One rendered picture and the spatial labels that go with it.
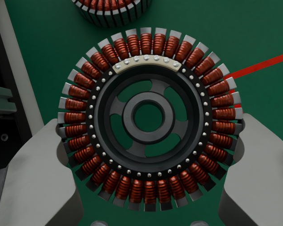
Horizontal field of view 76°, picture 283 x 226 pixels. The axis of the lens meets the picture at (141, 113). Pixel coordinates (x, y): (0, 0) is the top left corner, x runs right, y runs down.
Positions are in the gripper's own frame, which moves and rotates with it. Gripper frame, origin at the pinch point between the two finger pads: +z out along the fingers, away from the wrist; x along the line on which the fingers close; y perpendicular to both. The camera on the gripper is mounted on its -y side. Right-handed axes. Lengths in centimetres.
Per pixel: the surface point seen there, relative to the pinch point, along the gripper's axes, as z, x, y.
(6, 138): 6.0, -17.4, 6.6
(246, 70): 11.9, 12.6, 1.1
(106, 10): 12.9, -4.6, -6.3
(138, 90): 10.8, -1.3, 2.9
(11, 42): 15.1, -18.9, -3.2
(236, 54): 13.1, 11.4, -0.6
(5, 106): 6.6, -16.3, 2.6
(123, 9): 13.0, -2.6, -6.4
